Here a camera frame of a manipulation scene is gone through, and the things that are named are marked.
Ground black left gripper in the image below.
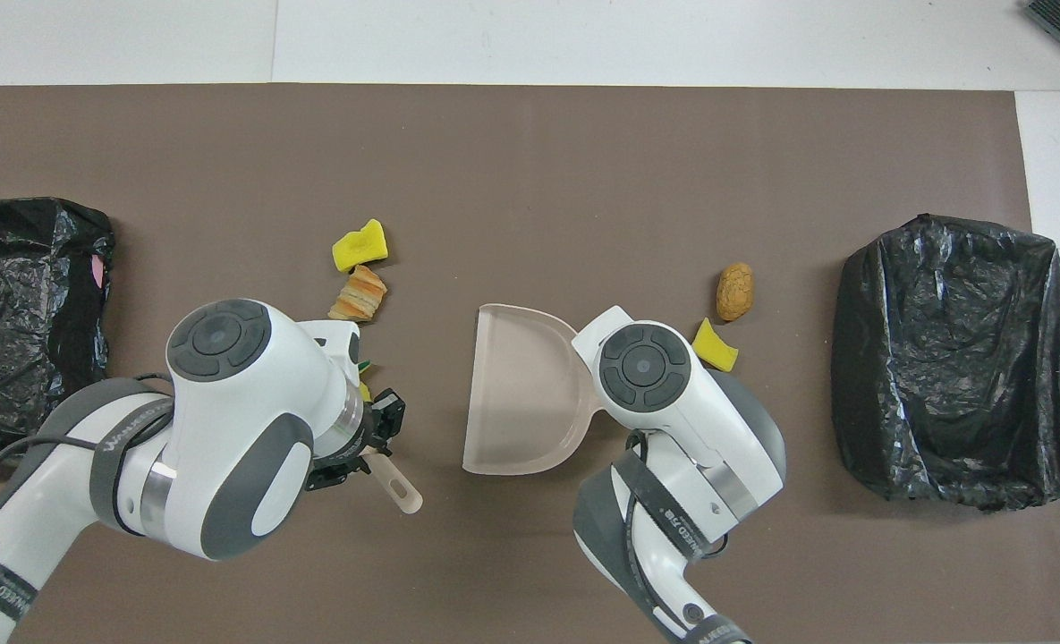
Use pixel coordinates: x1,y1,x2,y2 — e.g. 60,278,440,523
308,387,407,491

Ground beige brush with black bristles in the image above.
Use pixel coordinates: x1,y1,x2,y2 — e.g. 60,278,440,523
361,447,424,515

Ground striped croissant piece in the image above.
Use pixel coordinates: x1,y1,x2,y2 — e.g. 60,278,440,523
328,265,389,323

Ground beige plastic dustpan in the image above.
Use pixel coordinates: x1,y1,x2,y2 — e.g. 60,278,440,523
462,303,615,476

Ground yellow sponge with green back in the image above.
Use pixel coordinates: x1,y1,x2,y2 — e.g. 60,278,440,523
331,218,389,273

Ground small yellow sponge wedge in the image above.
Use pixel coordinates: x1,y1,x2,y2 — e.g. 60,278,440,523
691,318,740,373

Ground brown bread roll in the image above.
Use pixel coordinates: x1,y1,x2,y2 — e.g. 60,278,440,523
716,262,755,322

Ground black bag bin pink spot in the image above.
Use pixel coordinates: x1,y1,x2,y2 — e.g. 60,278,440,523
0,198,116,453

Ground black bag lined bin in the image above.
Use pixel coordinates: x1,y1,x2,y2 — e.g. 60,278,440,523
831,214,1060,513

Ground brown table mat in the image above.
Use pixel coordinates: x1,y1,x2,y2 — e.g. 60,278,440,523
0,84,1060,644

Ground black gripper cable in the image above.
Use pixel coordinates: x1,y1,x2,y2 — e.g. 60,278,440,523
0,371,177,547

